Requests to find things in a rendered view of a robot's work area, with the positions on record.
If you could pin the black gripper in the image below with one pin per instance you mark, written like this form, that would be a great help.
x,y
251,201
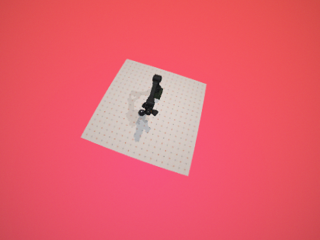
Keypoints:
x,y
153,112

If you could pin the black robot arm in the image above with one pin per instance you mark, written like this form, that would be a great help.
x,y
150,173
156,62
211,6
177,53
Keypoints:
x,y
156,87

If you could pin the dark grey round pedestal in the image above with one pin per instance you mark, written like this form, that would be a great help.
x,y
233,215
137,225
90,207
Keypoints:
x,y
141,112

